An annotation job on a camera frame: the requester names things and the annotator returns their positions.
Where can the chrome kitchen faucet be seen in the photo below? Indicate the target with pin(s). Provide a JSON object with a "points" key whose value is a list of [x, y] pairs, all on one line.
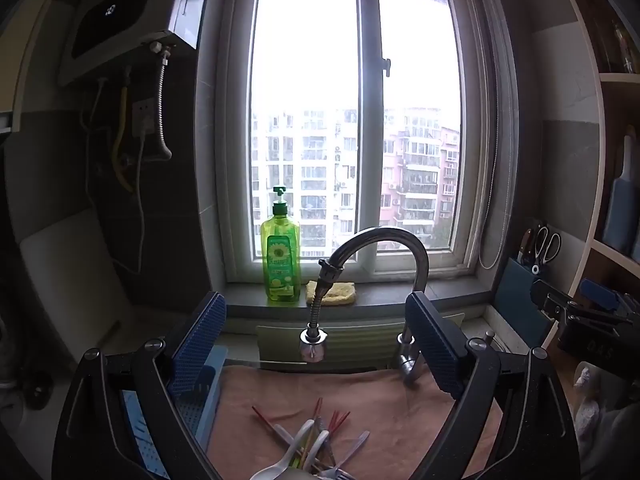
{"points": [[380, 234]]}

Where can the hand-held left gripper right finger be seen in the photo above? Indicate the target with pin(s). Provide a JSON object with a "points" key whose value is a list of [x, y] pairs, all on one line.
{"points": [[435, 345]]}

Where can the steel sink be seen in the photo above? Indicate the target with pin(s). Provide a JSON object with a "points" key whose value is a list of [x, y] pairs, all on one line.
{"points": [[360, 342]]}

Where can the white cutting board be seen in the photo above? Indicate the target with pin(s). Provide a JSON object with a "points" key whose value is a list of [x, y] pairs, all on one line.
{"points": [[75, 270]]}

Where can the engraved metal spoon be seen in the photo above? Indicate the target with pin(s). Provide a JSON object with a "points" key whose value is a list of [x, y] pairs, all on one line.
{"points": [[285, 437]]}

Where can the kitchen scissors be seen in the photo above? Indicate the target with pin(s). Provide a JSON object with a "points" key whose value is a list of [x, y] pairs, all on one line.
{"points": [[546, 242]]}

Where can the red-tipped wooden chopstick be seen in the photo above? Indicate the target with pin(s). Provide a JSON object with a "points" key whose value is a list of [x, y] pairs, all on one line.
{"points": [[265, 419], [318, 407], [344, 417], [334, 420]]}

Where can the pink towel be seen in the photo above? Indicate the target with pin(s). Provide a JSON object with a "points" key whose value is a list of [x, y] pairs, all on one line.
{"points": [[360, 400]]}

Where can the flexible faucet sprayer head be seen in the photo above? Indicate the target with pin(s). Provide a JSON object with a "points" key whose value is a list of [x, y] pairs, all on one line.
{"points": [[314, 342]]}

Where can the wall water heater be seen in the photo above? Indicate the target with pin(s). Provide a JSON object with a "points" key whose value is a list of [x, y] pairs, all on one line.
{"points": [[115, 15]]}

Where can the wall power outlet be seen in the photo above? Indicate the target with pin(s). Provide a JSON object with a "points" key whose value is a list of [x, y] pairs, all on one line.
{"points": [[145, 110]]}

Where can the glass pot lid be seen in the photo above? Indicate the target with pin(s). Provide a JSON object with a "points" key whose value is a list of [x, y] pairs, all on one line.
{"points": [[31, 391]]}

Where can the light blue cutting board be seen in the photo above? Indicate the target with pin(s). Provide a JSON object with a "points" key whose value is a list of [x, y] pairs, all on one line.
{"points": [[620, 210]]}

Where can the yellow sponge cloth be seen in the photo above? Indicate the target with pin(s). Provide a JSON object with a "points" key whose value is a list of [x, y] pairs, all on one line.
{"points": [[340, 292]]}

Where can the wall cabinet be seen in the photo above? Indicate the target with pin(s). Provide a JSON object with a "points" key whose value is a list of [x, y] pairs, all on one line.
{"points": [[20, 85]]}

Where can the blue plastic drain basket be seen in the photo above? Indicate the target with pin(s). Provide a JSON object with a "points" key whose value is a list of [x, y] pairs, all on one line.
{"points": [[212, 385]]}

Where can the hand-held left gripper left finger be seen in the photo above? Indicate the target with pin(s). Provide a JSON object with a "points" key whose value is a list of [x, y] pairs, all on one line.
{"points": [[200, 340]]}

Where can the dark blue knife holder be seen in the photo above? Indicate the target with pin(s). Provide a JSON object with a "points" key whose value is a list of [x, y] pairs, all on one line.
{"points": [[520, 305]]}

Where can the green dish soap bottle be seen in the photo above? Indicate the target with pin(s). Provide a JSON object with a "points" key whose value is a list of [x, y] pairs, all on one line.
{"points": [[280, 260]]}

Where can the white plastic bag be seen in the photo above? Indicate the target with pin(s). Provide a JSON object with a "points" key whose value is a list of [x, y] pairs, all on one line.
{"points": [[585, 400]]}

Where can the window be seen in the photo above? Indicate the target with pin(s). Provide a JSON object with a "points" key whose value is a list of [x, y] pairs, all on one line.
{"points": [[310, 60]]}

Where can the wooden shelf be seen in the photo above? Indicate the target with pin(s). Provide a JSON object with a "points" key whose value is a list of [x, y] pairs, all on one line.
{"points": [[615, 80]]}

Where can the metal fork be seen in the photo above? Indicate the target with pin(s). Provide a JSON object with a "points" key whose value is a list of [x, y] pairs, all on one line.
{"points": [[350, 452]]}

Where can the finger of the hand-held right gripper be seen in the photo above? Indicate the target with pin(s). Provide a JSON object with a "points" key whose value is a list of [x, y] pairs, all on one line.
{"points": [[547, 300], [600, 294]]}

